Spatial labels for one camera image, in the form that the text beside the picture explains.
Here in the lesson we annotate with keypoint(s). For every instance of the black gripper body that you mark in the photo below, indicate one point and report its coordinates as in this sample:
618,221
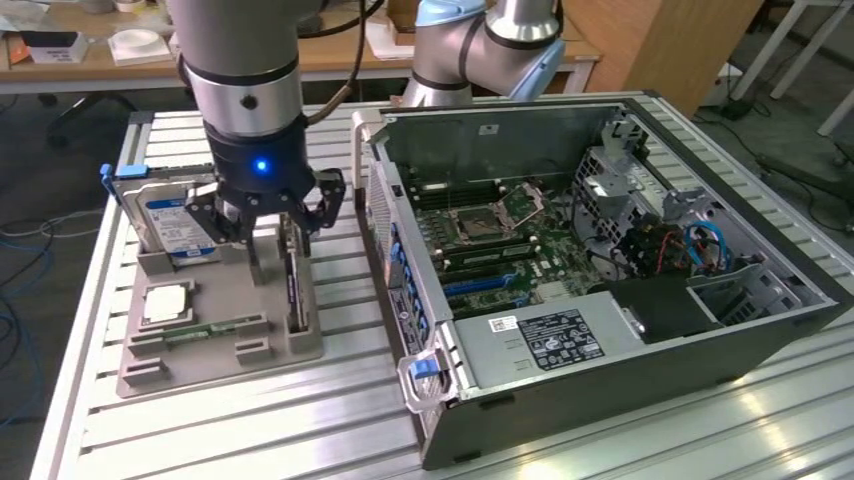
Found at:
261,150

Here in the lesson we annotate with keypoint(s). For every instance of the GPU graphics card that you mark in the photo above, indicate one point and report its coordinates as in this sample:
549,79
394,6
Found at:
295,292

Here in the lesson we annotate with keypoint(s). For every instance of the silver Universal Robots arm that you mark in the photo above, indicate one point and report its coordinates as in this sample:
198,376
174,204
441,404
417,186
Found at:
234,50

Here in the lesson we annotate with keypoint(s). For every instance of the blue expansion slot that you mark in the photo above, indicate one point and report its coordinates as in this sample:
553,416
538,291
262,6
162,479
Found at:
481,286

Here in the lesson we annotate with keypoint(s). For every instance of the hard disk in blue caddy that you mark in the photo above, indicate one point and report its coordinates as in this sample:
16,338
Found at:
163,225

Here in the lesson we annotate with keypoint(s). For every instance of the silver CPU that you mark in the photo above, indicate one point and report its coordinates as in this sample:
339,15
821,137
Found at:
166,304

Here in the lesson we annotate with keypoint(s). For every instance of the green RAM stick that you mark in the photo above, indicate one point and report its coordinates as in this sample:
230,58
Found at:
201,331

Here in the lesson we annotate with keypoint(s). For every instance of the CPU socket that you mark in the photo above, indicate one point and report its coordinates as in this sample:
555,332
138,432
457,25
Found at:
482,222

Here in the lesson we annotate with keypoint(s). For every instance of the black RAM stick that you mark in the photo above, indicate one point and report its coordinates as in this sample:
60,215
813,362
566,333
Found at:
487,254

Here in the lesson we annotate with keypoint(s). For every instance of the white tape dispenser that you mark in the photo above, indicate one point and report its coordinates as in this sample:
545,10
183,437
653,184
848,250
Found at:
139,47

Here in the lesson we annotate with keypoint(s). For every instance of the metal socket cover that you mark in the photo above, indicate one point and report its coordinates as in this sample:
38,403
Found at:
521,194

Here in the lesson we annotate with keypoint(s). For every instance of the white paper stack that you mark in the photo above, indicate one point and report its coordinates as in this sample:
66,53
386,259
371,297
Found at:
390,42

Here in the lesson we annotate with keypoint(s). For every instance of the grey parts rack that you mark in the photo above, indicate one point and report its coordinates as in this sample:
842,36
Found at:
201,367

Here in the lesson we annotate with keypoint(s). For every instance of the black chair base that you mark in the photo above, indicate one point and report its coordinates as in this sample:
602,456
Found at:
67,117

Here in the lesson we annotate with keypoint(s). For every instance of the wooden desk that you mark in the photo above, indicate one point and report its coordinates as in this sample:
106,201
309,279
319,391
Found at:
87,74

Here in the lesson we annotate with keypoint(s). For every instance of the brown cardboard box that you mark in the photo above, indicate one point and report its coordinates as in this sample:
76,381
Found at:
401,12

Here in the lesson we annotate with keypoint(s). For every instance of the green motherboard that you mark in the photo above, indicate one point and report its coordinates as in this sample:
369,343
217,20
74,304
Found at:
554,255

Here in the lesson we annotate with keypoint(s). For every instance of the large white labelled box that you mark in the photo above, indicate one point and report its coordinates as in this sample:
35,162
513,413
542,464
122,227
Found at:
56,47

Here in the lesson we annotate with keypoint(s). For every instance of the grey power supply unit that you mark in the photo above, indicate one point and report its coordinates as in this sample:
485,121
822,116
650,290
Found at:
494,355

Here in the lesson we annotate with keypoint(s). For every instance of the orange box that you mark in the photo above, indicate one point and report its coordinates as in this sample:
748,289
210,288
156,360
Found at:
18,55

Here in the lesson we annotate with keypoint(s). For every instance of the perforated metal drive cage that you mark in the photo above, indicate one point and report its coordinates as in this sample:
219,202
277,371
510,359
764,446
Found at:
614,175

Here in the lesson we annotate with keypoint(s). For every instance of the black plastic air shroud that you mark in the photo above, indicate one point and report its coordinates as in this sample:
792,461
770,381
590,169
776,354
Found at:
661,310

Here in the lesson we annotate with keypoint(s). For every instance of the black open PC case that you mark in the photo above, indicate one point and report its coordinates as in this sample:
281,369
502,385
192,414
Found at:
601,405

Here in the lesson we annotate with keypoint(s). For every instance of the wooden cabinet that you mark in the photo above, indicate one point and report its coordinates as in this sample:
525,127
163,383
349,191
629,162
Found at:
668,50

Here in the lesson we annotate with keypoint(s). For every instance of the white floor device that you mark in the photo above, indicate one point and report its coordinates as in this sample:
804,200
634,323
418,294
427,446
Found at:
728,85

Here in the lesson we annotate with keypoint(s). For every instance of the grey metal disk bay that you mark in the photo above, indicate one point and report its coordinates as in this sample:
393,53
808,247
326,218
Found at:
754,295

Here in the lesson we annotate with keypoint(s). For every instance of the black floor stand base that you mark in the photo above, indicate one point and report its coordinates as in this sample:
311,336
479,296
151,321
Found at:
801,169

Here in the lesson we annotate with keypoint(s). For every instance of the white table frame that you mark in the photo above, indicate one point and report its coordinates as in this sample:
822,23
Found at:
768,50

